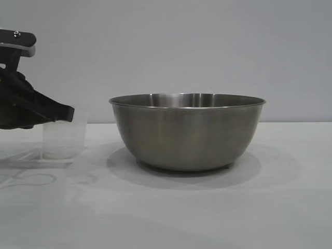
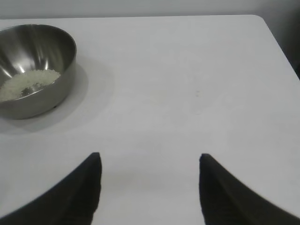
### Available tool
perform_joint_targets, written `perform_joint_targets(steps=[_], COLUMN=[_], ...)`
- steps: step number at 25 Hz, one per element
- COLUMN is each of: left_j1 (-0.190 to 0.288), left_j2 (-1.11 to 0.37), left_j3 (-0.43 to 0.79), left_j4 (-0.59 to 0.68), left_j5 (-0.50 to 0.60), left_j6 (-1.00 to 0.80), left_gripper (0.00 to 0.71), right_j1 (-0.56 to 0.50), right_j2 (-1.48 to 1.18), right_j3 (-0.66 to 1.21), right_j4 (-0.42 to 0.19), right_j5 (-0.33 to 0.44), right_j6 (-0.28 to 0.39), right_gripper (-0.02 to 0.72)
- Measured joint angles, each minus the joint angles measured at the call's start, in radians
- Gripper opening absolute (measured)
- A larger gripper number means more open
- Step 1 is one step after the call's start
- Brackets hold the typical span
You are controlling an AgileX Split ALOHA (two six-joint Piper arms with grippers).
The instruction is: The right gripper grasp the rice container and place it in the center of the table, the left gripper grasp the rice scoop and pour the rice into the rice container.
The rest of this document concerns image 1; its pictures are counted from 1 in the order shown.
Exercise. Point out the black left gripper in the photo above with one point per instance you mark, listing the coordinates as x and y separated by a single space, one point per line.
18 41

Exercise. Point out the stainless steel mixing bowl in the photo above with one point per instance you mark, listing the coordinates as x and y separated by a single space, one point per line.
186 135

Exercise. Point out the clear plastic measuring cup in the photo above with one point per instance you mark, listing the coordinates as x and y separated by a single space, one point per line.
66 140

